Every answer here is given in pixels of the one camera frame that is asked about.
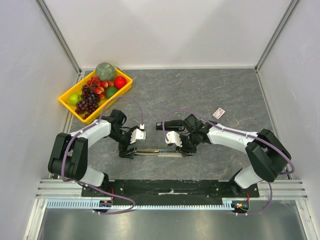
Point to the slotted cable duct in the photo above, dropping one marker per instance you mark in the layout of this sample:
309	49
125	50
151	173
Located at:
97	204

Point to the purple grape bunch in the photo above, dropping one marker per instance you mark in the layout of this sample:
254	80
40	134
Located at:
90	102

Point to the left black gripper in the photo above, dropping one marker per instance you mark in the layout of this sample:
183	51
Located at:
123	151

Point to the red white staple box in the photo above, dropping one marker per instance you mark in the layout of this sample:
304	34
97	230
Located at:
218	113

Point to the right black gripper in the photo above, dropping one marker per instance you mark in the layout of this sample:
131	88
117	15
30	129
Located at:
188	148

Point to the yellow plastic tray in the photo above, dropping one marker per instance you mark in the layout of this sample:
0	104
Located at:
104	103

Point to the light green lime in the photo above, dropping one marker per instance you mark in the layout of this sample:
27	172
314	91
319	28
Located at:
74	98

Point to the white black stapler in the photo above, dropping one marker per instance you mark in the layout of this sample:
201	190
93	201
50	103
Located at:
158	152

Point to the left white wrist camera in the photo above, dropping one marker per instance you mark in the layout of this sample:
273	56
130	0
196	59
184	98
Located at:
138	133

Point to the red apple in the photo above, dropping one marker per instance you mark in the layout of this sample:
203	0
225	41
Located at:
119	82

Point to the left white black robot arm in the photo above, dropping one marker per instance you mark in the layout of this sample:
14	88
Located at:
69	156

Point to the red peach cluster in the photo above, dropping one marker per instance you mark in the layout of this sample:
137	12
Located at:
99	87

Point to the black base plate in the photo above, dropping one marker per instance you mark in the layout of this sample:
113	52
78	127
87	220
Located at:
178	192

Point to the green melon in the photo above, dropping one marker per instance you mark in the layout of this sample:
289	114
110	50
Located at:
105	71

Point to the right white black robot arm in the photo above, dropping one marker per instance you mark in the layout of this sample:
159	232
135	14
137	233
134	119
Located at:
267	155

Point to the dark green lime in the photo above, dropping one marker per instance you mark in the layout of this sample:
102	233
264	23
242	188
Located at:
110	92

